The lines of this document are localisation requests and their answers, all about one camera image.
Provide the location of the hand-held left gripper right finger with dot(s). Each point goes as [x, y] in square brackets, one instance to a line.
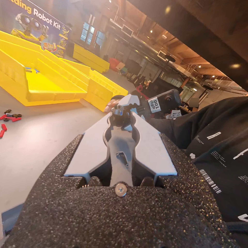
[153, 155]

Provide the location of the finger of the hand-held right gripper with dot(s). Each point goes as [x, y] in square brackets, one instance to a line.
[144, 116]
[128, 100]

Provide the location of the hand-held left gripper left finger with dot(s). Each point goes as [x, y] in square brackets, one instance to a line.
[89, 155]

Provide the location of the black round toy lens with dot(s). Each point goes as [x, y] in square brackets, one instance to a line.
[121, 119]

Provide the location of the grey curved brick panel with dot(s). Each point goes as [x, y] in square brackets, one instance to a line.
[124, 158]

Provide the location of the person's right hand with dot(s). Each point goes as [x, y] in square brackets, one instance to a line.
[110, 105]

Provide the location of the printed white paper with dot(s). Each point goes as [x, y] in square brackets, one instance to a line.
[175, 114]

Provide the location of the yellow plastic storage bin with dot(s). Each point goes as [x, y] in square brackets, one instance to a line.
[48, 85]
[100, 91]

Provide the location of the stacked yellow bins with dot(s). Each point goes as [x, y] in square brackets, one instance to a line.
[91, 58]

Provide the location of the paned window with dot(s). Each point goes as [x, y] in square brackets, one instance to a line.
[87, 33]

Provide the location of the pile of small brick parts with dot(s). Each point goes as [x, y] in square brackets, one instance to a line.
[13, 115]

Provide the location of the blue small brick piece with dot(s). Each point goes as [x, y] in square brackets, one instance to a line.
[36, 71]

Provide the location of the grey brick head assembly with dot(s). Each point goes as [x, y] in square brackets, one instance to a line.
[11, 217]

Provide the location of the dark blue toy kit box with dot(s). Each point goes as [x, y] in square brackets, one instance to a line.
[38, 25]

